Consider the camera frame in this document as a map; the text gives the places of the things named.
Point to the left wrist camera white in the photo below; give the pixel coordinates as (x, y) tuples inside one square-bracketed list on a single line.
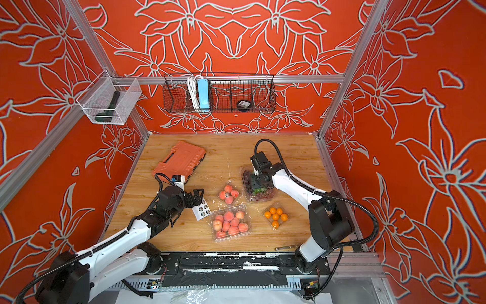
[(179, 181)]

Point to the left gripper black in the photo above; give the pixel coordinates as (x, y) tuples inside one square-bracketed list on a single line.
[(198, 199)]

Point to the orange plastic tool case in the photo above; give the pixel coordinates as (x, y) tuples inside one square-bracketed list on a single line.
[(182, 160)]

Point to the black wire wall basket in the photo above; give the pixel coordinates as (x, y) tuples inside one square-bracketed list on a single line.
[(180, 92)]

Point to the small black device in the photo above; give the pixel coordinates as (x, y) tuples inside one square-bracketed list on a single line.
[(244, 105)]

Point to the clear acrylic wall bin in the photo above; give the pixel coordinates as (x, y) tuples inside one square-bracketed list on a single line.
[(97, 96)]

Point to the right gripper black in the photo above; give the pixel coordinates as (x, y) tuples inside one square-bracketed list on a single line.
[(256, 182)]

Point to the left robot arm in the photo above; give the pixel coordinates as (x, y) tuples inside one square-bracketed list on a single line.
[(79, 277)]

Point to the grape clamshell box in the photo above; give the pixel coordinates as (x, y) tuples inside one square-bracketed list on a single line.
[(261, 197)]

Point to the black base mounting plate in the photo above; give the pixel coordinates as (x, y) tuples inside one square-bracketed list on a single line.
[(234, 270)]

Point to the large peach clamshell box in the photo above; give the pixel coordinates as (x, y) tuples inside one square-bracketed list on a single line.
[(230, 223)]

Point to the light blue box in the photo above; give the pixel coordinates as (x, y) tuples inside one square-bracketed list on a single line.
[(204, 92)]

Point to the small peach clamshell box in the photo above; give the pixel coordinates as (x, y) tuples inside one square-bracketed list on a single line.
[(229, 194)]

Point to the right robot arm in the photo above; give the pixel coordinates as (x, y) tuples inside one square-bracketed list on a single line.
[(330, 220)]

